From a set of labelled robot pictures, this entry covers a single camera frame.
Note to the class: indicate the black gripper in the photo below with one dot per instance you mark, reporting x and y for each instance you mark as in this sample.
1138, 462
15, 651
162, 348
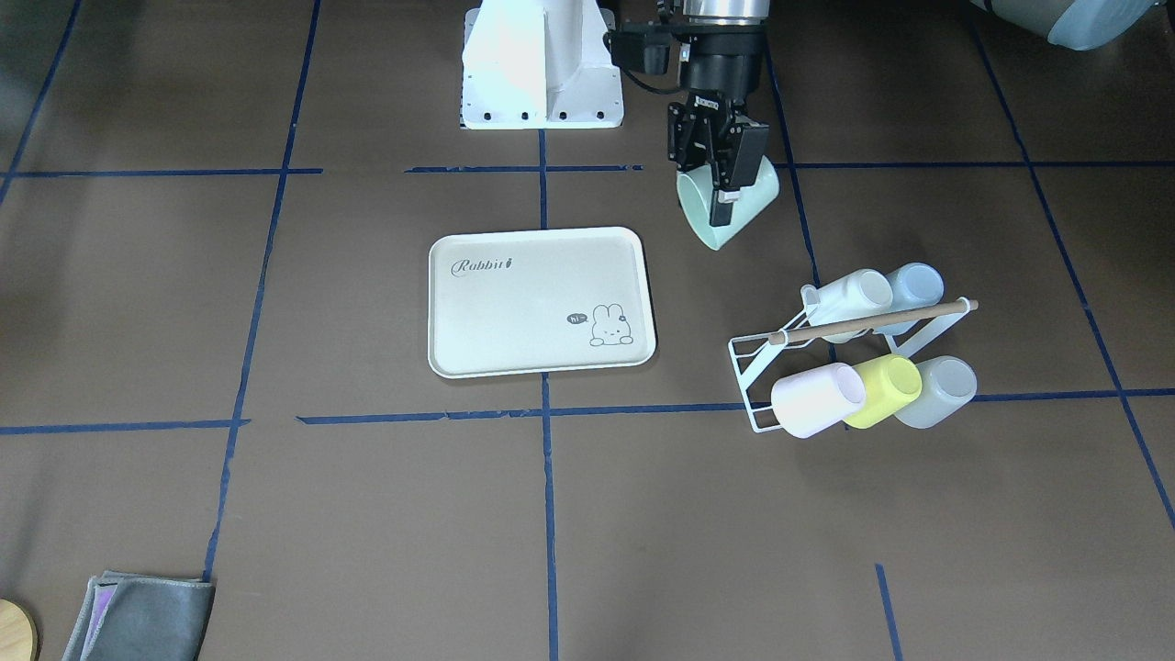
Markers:
724, 66

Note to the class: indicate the green cup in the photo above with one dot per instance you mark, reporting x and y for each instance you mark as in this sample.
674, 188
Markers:
712, 215

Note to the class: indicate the beige rabbit tray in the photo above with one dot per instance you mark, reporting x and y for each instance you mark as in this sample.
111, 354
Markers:
532, 301

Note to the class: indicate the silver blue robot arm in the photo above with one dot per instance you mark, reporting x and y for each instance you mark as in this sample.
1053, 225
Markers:
1073, 25

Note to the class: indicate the beige cup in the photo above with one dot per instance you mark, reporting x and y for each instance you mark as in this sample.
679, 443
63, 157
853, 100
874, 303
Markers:
861, 294

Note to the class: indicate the blue cup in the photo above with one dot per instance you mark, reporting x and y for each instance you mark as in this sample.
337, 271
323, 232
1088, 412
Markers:
915, 285

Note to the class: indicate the yellow cup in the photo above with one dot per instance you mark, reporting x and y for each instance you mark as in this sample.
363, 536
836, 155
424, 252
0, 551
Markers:
891, 383

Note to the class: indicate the grey cup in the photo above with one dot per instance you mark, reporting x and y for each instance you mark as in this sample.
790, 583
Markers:
948, 383

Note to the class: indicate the grey folded cloth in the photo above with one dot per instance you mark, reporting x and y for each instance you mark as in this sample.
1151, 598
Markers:
128, 616

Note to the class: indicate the wooden mug tree stand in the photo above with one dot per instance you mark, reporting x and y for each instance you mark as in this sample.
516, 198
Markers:
19, 635

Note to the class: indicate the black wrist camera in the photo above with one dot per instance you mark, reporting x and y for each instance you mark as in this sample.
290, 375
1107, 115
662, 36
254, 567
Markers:
641, 48

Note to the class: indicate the white wire cup rack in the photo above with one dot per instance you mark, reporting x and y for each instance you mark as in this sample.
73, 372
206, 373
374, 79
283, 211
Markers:
752, 355

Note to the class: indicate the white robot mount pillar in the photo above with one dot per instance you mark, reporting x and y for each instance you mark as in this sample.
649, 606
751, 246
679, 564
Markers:
539, 65

